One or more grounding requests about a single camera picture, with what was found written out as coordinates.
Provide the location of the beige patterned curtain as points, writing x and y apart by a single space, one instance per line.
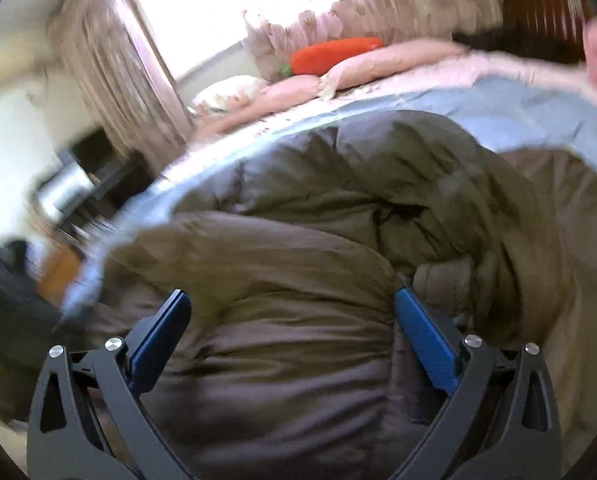
378 5
118 65

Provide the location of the light blue bed sheet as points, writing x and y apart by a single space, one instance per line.
528 110

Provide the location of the pink quilt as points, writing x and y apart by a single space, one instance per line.
378 67

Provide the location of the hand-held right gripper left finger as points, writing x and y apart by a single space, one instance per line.
154 340

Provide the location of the dark wooden cabinet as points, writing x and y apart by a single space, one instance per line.
83 180

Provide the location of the white floral pillow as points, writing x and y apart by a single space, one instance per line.
226 91

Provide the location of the brown puffer jacket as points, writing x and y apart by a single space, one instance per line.
303 240

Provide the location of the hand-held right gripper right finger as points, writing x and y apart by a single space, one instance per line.
428 342

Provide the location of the orange carrot plush pillow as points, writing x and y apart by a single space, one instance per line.
336 56

